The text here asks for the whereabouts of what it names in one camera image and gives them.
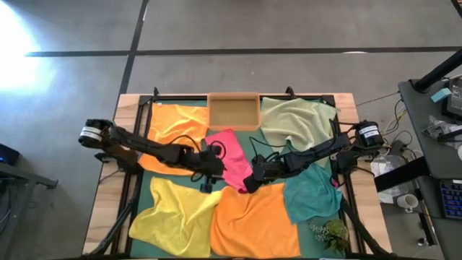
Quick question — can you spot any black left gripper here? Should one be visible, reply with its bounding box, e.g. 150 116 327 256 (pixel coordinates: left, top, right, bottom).
179 142 227 178

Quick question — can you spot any pink microfiber towel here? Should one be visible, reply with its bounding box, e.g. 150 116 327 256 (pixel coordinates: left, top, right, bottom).
204 129 254 194

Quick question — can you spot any teal microfiber towel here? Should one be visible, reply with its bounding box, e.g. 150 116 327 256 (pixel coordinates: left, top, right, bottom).
283 164 343 225

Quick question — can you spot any light orange microfiber towel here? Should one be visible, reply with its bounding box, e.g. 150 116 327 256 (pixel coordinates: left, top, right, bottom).
138 103 209 177

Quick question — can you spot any light green microfiber towel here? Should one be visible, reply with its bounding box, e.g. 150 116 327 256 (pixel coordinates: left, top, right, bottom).
259 96 340 169

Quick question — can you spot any yellow microfiber towel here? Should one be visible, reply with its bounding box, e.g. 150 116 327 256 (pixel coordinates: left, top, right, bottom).
128 175 223 258

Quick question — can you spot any orange plastic bin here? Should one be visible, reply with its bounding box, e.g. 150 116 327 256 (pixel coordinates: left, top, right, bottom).
206 92 262 132

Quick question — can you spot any small artificial green plant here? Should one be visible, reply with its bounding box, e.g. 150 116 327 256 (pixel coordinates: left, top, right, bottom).
308 218 350 256

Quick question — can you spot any white plastic bag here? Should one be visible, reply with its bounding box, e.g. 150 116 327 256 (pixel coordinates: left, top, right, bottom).
370 158 401 205

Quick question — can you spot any black power strip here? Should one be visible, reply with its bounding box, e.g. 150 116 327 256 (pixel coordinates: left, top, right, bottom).
388 139 409 157

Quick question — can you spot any black desk support bar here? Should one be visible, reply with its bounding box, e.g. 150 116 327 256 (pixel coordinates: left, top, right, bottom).
373 155 430 193

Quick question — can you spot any white mug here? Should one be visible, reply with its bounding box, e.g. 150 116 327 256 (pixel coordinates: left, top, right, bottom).
396 194 419 210

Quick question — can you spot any dark grey side desk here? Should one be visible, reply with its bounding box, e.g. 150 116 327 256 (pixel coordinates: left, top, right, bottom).
398 77 462 260

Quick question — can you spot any clear plastic bag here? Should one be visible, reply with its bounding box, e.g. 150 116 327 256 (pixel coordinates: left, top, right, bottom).
422 115 462 150

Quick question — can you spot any black computer keyboard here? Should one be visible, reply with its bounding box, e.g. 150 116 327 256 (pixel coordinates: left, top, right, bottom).
439 178 462 220

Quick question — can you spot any grey metal stand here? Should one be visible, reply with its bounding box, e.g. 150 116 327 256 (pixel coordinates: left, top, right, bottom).
0 162 58 260

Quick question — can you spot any black box with blue light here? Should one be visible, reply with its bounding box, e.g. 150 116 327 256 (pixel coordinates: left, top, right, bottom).
0 143 21 167

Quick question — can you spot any black electronic device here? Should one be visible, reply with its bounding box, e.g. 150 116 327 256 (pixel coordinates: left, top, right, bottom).
442 77 462 120

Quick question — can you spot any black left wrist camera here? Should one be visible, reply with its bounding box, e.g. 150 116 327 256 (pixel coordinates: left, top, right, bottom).
199 175 218 194

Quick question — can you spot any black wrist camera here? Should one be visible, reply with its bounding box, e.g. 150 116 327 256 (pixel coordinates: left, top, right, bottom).
242 174 266 194
199 175 218 194

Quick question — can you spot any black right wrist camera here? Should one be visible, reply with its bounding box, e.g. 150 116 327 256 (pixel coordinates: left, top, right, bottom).
242 174 266 194

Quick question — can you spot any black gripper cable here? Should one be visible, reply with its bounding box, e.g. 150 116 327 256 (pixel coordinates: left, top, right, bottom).
167 134 227 181

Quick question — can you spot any black metal table frame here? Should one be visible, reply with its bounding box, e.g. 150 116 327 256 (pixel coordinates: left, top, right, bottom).
86 85 394 260

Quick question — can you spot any yellow cable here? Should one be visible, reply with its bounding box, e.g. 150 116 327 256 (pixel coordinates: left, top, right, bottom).
382 108 409 134

